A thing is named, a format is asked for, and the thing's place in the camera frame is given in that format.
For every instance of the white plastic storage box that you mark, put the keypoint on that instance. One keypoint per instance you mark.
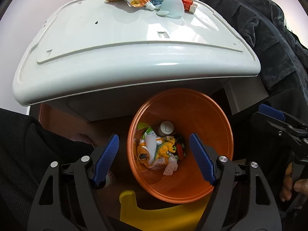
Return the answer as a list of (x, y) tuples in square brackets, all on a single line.
[(120, 60)]

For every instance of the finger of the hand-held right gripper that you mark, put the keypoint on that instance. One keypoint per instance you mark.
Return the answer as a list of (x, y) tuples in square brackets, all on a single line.
[(288, 134), (272, 112)]

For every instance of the white bed frame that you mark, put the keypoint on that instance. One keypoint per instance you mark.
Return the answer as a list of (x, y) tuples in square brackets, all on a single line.
[(243, 96)]

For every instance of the light blue plastic piece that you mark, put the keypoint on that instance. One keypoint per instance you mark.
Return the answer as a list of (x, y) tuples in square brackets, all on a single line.
[(172, 6)]

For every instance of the yellow wrapper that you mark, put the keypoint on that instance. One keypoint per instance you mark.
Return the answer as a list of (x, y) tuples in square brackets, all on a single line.
[(166, 146)]

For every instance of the yellow plastic stool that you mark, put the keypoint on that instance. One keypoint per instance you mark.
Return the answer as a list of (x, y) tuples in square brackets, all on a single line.
[(144, 216)]

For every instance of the cardboard tube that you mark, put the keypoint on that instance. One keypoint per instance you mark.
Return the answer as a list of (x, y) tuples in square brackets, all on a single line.
[(166, 127)]

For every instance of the white tissue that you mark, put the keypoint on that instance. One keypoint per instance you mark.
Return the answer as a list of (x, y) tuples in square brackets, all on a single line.
[(170, 167)]

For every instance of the orange plastic bin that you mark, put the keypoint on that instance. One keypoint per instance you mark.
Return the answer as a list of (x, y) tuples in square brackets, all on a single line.
[(180, 187)]

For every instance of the person's right hand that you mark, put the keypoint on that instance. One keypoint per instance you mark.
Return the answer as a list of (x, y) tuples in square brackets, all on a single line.
[(286, 185)]

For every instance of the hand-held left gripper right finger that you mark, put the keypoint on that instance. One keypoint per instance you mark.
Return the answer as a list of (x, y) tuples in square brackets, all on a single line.
[(202, 158)]

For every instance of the green red toy brick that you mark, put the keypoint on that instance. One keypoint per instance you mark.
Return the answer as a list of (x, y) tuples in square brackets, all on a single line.
[(180, 150)]

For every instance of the red packet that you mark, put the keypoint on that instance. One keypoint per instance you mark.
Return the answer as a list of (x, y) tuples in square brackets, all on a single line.
[(189, 3)]

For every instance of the dark blanket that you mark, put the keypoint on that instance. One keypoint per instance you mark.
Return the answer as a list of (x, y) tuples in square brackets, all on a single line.
[(252, 28)]

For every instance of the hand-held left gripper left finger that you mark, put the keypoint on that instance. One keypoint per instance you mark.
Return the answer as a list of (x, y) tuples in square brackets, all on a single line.
[(107, 158)]

